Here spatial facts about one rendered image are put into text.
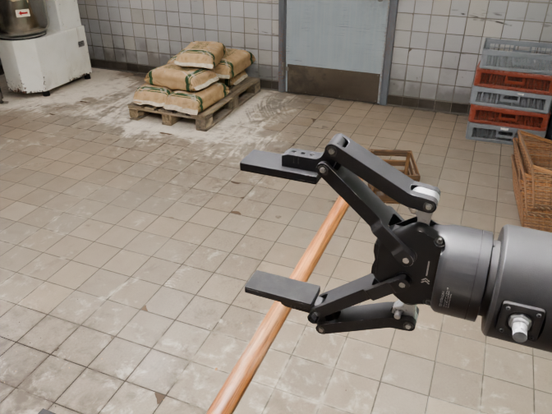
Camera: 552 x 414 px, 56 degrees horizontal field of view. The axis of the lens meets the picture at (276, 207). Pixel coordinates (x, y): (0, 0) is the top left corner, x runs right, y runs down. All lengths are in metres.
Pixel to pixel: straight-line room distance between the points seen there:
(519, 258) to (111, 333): 2.34
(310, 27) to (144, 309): 3.49
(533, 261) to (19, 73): 5.67
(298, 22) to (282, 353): 3.70
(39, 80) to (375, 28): 3.36
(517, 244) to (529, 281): 0.03
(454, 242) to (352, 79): 4.96
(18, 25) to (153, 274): 3.44
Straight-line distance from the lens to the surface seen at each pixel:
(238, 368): 0.75
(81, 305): 2.83
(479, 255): 0.43
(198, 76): 4.73
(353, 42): 5.28
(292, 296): 0.51
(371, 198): 0.44
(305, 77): 5.51
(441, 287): 0.43
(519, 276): 0.42
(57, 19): 6.11
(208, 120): 4.67
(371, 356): 2.46
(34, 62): 5.87
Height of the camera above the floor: 1.76
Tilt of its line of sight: 31 degrees down
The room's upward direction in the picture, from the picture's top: straight up
